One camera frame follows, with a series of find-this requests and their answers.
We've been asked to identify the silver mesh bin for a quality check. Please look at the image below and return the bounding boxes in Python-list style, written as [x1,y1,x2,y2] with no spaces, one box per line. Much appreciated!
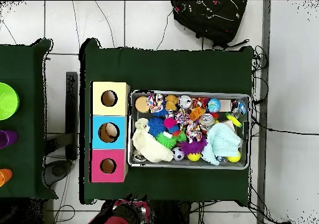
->
[128,89,251,170]

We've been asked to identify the wooden box with three holes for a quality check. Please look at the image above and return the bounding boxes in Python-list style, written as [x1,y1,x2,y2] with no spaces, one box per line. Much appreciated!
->
[89,81,131,183]

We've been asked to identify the orange plush toy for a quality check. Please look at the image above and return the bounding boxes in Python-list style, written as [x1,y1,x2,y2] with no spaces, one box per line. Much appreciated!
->
[164,94,179,112]

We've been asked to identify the silver drink can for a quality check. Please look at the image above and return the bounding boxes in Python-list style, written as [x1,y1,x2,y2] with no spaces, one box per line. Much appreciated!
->
[198,113,216,132]
[178,94,193,109]

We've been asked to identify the cream cloth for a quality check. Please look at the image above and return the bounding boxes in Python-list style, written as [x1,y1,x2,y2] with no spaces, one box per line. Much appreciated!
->
[131,117,174,163]

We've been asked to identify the orange plastic crate toy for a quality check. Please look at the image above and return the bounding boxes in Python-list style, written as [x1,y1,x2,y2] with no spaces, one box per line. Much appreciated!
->
[189,106,206,122]

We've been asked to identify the small soccer ball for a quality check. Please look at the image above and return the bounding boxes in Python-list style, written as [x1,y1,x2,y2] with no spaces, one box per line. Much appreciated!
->
[171,147,186,162]

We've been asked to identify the purple spiky ball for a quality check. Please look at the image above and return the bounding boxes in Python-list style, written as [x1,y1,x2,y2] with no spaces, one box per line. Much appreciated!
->
[178,137,207,156]

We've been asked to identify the dark green cloth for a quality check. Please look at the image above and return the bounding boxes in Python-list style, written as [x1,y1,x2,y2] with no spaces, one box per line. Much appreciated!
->
[79,37,255,207]
[0,38,58,200]

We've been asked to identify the blue globe ball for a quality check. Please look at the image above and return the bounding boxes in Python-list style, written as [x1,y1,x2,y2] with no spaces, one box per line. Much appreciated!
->
[206,98,222,113]

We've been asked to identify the mint green cloth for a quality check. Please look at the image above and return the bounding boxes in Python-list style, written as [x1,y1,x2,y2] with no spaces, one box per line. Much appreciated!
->
[201,122,242,166]

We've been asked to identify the black backpack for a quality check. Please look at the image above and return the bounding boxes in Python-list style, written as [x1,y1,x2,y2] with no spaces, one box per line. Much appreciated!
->
[170,0,250,49]

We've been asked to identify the purple plastic cup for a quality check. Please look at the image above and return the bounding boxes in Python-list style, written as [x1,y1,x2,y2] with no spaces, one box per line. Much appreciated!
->
[0,130,19,149]

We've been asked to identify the green plastic bowl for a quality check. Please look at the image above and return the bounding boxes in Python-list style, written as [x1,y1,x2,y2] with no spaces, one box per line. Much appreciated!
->
[0,82,20,121]

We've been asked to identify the orange plastic cup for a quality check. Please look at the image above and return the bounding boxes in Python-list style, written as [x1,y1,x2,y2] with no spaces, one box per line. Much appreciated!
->
[0,168,13,188]

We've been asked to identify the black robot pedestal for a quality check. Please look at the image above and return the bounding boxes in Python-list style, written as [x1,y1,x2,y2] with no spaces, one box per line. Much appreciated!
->
[149,200,191,224]

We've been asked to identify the black cable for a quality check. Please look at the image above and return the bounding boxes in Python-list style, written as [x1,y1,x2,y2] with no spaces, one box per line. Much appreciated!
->
[250,45,270,105]
[251,116,319,136]

